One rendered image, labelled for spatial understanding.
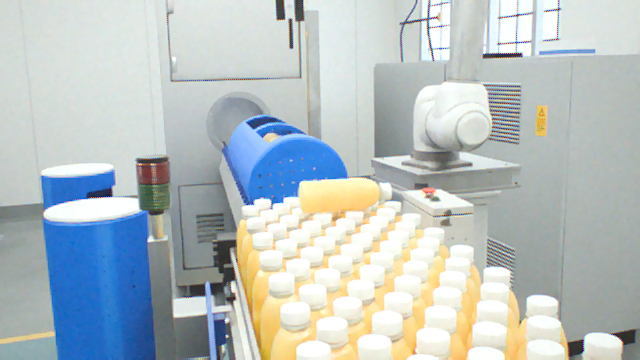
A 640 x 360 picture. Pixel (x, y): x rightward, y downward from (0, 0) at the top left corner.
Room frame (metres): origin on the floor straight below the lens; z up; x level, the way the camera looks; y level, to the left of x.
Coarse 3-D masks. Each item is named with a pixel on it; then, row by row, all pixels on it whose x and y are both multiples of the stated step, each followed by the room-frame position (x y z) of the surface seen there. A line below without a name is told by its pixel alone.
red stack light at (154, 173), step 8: (168, 160) 1.16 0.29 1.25; (136, 168) 1.14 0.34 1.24; (144, 168) 1.12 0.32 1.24; (152, 168) 1.12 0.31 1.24; (160, 168) 1.13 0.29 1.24; (168, 168) 1.15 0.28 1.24; (136, 176) 1.14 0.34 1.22; (144, 176) 1.12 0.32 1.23; (152, 176) 1.12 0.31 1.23; (160, 176) 1.13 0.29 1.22; (168, 176) 1.14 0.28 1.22; (144, 184) 1.12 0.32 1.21; (152, 184) 1.12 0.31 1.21
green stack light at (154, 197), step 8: (160, 184) 1.13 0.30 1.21; (168, 184) 1.14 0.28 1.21; (144, 192) 1.12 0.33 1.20; (152, 192) 1.12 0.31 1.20; (160, 192) 1.13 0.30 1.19; (168, 192) 1.14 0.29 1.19; (144, 200) 1.12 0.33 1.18; (152, 200) 1.12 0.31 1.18; (160, 200) 1.13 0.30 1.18; (168, 200) 1.14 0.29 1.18; (144, 208) 1.12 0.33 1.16; (152, 208) 1.12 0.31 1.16; (160, 208) 1.12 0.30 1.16
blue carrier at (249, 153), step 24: (264, 120) 2.51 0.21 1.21; (240, 144) 2.11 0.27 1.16; (264, 144) 1.73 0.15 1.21; (288, 144) 1.66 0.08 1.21; (312, 144) 1.67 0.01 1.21; (240, 168) 1.91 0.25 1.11; (264, 168) 1.65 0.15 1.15; (288, 168) 1.66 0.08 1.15; (312, 168) 1.67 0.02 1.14; (336, 168) 1.69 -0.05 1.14; (264, 192) 1.64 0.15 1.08; (288, 192) 1.66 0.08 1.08
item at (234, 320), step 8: (224, 280) 1.47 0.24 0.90; (224, 288) 1.42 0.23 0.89; (232, 288) 1.40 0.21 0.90; (224, 296) 1.43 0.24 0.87; (224, 304) 1.44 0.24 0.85; (232, 304) 1.31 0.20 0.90; (232, 312) 1.26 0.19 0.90; (240, 312) 1.25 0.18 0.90; (232, 320) 1.22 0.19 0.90; (240, 320) 1.21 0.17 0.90; (232, 328) 1.18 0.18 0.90; (240, 328) 1.17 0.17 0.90; (232, 336) 1.14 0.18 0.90; (240, 336) 1.14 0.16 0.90; (232, 344) 1.15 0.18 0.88; (240, 344) 1.10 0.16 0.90; (248, 344) 1.10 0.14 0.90; (232, 352) 1.16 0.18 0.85; (240, 352) 1.07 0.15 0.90; (248, 352) 1.06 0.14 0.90
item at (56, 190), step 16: (48, 176) 2.37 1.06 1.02; (80, 176) 2.36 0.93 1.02; (96, 176) 2.39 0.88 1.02; (112, 176) 2.48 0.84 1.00; (48, 192) 2.37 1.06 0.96; (64, 192) 2.34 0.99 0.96; (80, 192) 2.35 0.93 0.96; (96, 192) 2.62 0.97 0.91; (112, 192) 2.59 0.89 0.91; (48, 208) 2.38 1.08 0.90
